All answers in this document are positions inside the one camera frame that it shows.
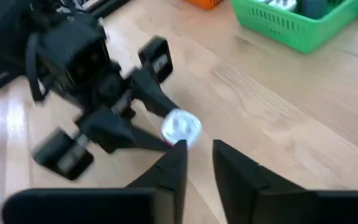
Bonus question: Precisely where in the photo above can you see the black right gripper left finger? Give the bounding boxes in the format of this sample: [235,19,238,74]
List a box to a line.
[125,139,188,224]

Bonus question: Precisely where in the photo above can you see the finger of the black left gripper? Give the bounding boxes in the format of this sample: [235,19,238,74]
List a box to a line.
[76,105,171,154]
[129,67,180,118]

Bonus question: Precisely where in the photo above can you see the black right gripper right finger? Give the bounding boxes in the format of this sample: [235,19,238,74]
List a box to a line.
[212,139,318,224]

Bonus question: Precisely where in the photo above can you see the white USB charger pink rim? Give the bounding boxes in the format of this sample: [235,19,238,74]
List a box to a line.
[160,108,203,149]

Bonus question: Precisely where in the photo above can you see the white USB charger purple rim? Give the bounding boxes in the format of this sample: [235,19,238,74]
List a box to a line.
[267,0,298,12]

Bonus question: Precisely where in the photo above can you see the orange plastic basket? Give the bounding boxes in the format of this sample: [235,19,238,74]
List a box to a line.
[184,0,224,11]

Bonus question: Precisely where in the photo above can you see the green plastic basket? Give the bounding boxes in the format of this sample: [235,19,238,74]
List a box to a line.
[230,0,358,55]

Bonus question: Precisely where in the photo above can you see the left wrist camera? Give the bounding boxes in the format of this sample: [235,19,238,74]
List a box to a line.
[39,20,111,91]

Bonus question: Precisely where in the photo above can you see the black left camera cable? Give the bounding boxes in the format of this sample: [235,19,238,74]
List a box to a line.
[25,32,48,102]

